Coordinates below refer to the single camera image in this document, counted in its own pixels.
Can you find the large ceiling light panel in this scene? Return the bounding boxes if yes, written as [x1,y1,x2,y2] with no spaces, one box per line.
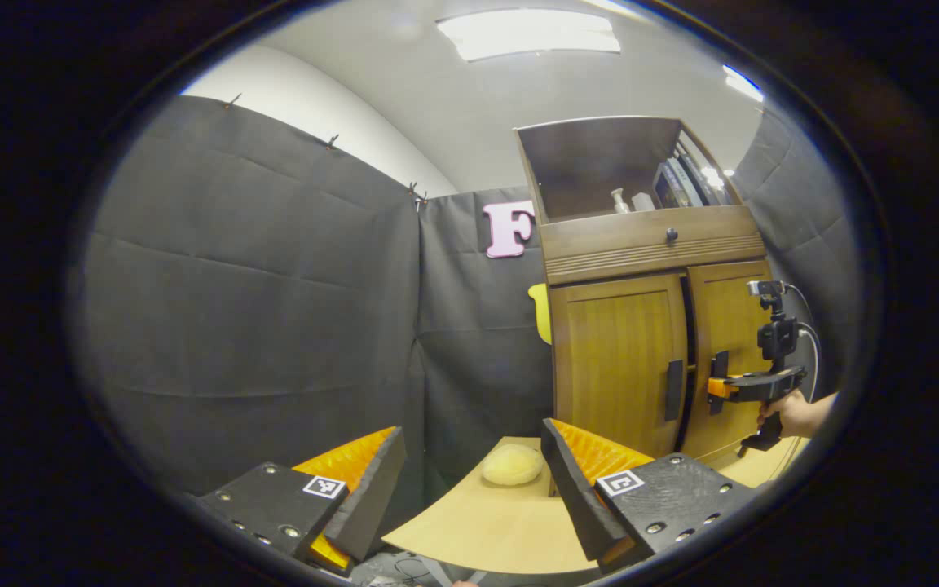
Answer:
[437,10,622,63]

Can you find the black backdrop cloth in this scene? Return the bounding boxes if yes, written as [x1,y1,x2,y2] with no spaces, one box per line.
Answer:
[82,94,857,498]

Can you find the wooden shoe cabinet door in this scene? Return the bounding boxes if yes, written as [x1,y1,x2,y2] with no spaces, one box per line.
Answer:
[686,261,777,462]
[551,273,689,459]

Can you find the wooden drawer with black knob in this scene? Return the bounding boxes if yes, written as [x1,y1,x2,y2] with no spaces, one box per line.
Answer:
[540,204,766,285]

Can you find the yellow round sponge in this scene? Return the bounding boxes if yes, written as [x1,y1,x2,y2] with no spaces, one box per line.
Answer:
[482,444,545,488]

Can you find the dark grey book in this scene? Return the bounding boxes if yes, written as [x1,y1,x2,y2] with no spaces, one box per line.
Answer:
[679,151,721,205]

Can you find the dark blue book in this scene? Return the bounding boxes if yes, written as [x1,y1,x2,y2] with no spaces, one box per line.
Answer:
[653,161,686,209]

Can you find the small ceiling light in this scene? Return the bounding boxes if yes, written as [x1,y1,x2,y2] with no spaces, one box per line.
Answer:
[722,65,765,104]

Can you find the light grey book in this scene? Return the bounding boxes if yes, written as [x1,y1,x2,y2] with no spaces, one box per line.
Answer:
[669,157,703,207]

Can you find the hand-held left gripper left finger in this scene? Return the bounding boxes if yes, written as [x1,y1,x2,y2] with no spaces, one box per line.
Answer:
[192,426,407,577]

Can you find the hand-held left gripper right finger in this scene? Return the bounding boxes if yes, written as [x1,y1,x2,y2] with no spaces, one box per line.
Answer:
[540,417,757,573]

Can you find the wooden double-door shoe cabinet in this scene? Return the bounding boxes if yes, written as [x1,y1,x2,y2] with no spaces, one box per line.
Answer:
[514,116,777,498]

